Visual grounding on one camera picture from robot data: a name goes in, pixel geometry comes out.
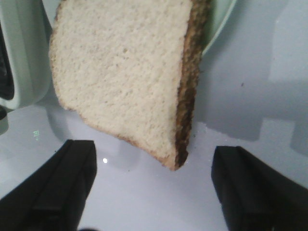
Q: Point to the mint green plate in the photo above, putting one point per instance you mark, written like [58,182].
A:
[219,13]

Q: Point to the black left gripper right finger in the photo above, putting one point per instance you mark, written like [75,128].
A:
[254,196]

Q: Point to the mint green breakfast maker base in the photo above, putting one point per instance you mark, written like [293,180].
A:
[25,74]

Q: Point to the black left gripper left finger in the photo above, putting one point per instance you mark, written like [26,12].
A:
[54,196]

